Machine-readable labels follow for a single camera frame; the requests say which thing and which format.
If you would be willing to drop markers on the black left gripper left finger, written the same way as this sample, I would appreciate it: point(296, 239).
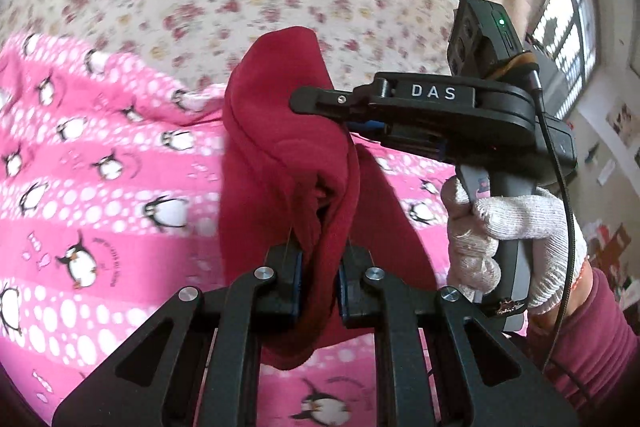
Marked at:
point(196, 361)

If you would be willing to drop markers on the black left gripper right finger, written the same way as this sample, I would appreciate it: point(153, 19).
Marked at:
point(438, 360)

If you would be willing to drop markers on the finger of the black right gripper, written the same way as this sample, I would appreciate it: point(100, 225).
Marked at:
point(330, 103)

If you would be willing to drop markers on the dark red garment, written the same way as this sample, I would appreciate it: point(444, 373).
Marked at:
point(287, 175)

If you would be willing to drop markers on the maroon sleeved forearm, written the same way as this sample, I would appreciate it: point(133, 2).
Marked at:
point(595, 361)

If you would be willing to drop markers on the white knit gloved hand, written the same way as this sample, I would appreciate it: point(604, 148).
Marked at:
point(475, 230)

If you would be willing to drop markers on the window with bars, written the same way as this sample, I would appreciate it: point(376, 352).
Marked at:
point(567, 31)

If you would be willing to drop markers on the pink penguin blanket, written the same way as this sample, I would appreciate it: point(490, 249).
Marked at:
point(111, 180)

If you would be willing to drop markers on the black camera box green light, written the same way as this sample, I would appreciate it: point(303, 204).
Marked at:
point(483, 46)

